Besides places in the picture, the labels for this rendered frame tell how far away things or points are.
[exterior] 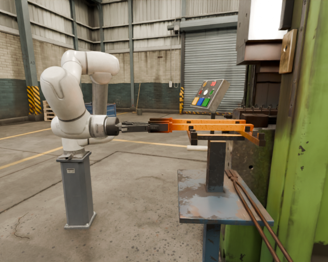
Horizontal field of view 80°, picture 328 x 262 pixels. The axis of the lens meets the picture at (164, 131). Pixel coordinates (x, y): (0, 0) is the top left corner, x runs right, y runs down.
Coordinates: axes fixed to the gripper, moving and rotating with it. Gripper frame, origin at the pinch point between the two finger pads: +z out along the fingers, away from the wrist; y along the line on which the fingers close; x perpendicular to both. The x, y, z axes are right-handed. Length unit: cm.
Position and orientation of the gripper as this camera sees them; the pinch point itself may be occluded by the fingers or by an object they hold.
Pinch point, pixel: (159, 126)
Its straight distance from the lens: 77.0
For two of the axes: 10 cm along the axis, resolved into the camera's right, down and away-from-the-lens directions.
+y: -0.3, 2.0, -9.8
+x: 0.0, -9.8, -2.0
